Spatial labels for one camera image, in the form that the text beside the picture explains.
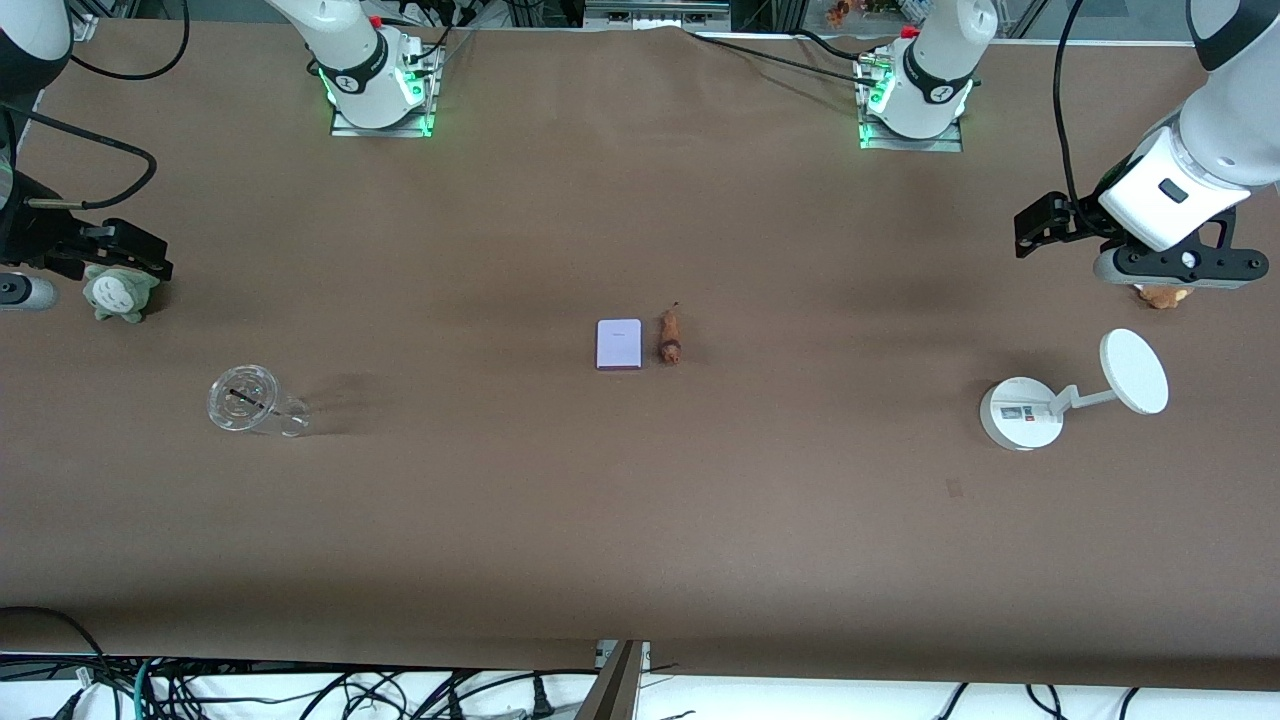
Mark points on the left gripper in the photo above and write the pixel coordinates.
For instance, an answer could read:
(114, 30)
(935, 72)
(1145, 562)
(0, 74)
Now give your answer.
(1084, 218)

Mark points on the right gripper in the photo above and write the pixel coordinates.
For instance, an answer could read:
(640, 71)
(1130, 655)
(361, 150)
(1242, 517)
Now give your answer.
(30, 240)

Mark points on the brown lion figurine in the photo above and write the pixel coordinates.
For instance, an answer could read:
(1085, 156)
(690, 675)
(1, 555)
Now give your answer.
(670, 338)

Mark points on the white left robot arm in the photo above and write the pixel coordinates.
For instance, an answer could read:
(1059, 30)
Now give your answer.
(940, 60)

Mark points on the grey green plush toy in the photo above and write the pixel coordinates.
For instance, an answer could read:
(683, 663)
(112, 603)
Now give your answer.
(118, 298)

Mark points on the clear plastic lidded cup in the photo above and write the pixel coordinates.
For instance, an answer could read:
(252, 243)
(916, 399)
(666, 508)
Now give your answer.
(245, 400)

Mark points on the short black straw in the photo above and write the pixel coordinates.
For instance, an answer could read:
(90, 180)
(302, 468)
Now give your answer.
(252, 398)

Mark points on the brown table cover sheet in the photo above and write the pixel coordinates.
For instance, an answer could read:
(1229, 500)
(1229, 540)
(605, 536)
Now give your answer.
(640, 520)

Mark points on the wooden table leg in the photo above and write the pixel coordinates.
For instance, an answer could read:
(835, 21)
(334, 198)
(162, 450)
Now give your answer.
(612, 690)

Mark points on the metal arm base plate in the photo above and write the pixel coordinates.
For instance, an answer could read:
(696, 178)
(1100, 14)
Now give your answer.
(400, 131)
(940, 146)

